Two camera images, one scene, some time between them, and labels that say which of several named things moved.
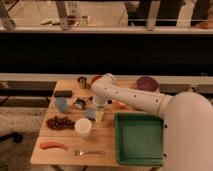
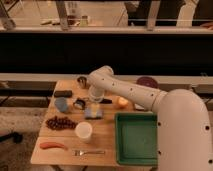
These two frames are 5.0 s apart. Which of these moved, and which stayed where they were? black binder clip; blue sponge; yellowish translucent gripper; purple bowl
Moved: yellowish translucent gripper
Stayed: blue sponge; purple bowl; black binder clip
